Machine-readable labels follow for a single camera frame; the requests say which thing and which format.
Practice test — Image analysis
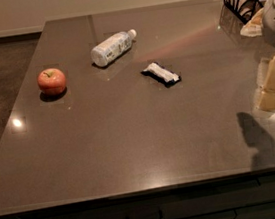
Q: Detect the white blue rxbar wrapper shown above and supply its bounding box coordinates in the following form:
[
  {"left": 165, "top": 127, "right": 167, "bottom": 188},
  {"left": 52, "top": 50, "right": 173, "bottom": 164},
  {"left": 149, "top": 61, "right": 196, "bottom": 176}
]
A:
[{"left": 141, "top": 62, "right": 181, "bottom": 86}]

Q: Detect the red apple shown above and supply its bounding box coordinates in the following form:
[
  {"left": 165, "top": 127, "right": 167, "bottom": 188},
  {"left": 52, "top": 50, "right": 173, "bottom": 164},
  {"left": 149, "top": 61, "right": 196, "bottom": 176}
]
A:
[{"left": 37, "top": 68, "right": 67, "bottom": 96}]

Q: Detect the snack packet beside basket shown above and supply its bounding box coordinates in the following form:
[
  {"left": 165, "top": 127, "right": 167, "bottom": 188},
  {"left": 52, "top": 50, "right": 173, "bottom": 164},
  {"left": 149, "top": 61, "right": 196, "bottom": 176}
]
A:
[{"left": 240, "top": 8, "right": 264, "bottom": 37}]

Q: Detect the clear plastic water bottle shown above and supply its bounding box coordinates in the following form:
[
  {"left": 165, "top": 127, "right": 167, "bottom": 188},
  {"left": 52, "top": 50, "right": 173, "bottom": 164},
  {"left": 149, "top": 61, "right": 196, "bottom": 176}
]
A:
[{"left": 91, "top": 29, "right": 137, "bottom": 68}]

